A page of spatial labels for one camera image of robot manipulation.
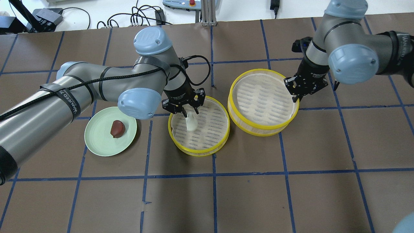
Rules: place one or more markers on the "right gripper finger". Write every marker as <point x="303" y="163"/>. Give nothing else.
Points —
<point x="297" y="98"/>
<point x="336" y="85"/>

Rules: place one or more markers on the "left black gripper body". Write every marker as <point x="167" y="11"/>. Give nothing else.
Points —
<point x="181" y="89"/>

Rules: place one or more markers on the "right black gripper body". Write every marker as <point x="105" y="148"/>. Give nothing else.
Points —
<point x="309" y="72"/>

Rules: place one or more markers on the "white steamed bun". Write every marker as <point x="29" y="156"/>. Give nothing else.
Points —
<point x="191" y="122"/>

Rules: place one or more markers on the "yellow steamer basket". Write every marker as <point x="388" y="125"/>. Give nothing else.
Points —
<point x="259" y="103"/>
<point x="210" y="136"/>

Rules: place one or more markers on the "brown steamed bun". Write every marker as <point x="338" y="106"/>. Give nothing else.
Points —
<point x="117" y="129"/>

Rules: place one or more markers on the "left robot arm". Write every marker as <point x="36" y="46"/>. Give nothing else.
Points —
<point x="158" y="77"/>

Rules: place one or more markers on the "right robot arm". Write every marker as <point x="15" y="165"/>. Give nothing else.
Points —
<point x="341" y="46"/>

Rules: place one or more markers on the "black power adapter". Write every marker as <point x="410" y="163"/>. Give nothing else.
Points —
<point x="275" y="6"/>

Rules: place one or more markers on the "light green plate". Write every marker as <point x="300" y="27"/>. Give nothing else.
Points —
<point x="97" y="133"/>

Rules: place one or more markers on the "grey control pendant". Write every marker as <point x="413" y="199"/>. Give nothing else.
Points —
<point x="188" y="5"/>

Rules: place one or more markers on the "black device box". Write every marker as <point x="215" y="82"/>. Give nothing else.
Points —
<point x="49" y="16"/>

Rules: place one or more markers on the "aluminium frame post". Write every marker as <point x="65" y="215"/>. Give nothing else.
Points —
<point x="208" y="12"/>

